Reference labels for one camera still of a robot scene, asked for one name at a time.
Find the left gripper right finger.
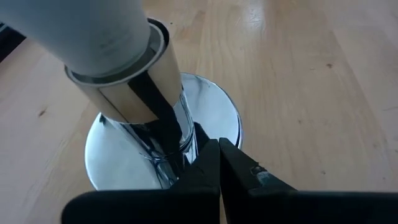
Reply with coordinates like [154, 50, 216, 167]
[219, 138, 398, 224]

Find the chrome lamp socket base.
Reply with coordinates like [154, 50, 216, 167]
[63, 17, 244, 191]

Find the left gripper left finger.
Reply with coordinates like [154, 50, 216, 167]
[61, 138, 221, 224]

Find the white lightbulb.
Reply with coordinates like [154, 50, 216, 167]
[0, 0, 152, 78]

